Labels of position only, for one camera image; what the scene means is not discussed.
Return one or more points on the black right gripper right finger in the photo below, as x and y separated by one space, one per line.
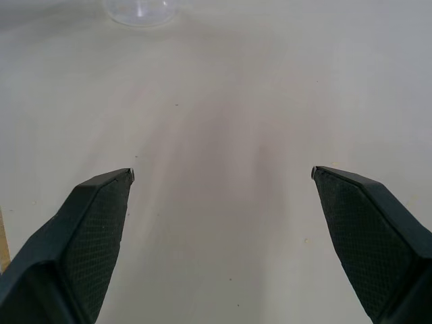
368 236

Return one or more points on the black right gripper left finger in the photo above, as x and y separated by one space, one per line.
67 243

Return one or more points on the small translucent plastic bottle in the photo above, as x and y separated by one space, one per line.
141 11

